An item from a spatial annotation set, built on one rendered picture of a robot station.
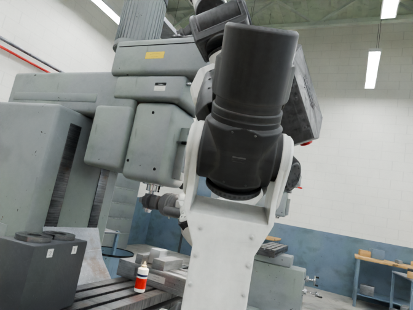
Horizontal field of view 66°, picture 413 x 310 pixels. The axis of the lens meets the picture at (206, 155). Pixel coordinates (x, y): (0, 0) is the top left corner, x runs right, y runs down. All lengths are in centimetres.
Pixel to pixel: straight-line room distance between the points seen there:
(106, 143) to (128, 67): 33
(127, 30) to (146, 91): 35
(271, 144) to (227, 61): 15
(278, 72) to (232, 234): 27
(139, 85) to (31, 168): 54
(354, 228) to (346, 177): 109
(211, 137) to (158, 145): 72
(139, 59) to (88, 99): 30
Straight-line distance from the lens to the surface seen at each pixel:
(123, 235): 717
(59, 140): 145
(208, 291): 56
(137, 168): 126
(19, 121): 159
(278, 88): 50
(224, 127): 50
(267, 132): 51
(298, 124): 71
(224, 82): 50
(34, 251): 91
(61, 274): 102
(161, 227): 886
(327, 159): 778
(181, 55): 129
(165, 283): 138
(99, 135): 139
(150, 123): 128
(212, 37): 85
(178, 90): 124
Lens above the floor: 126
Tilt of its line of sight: 9 degrees up
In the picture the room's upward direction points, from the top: 10 degrees clockwise
